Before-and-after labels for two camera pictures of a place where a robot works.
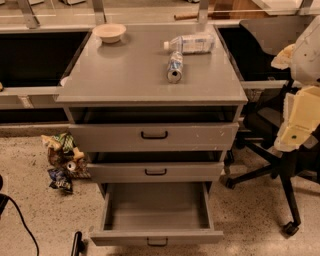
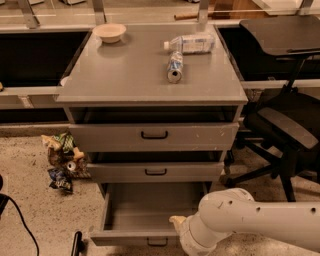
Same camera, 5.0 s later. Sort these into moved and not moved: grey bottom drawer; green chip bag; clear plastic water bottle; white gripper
Moved: white gripper
Not moved: green chip bag; grey bottom drawer; clear plastic water bottle
